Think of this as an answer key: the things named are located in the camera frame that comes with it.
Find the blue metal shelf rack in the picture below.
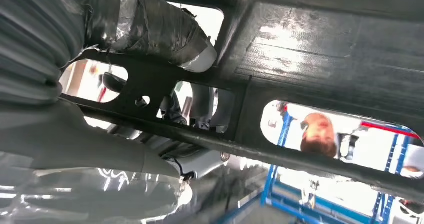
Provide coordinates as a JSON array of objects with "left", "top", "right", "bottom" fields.
[{"left": 211, "top": 111, "right": 422, "bottom": 224}]

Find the red barrier belt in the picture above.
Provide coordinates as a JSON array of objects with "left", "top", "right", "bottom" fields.
[{"left": 360, "top": 121, "right": 421, "bottom": 139}]

